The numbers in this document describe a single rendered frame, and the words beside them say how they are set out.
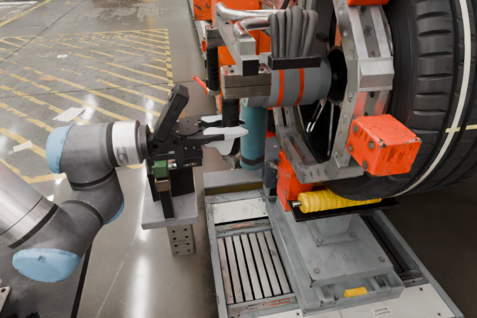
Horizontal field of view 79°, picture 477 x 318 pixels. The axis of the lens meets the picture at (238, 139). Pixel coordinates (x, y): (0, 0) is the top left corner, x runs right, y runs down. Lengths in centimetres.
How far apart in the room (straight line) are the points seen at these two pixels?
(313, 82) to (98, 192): 53
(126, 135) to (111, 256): 97
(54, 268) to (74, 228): 7
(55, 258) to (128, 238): 96
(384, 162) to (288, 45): 25
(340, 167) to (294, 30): 28
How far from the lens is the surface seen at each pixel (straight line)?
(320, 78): 74
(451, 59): 58
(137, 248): 148
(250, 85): 54
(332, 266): 113
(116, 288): 139
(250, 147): 96
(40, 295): 111
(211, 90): 92
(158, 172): 80
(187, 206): 96
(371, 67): 55
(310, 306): 112
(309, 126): 100
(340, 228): 119
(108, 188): 66
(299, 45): 54
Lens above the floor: 114
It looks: 34 degrees down
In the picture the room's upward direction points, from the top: straight up
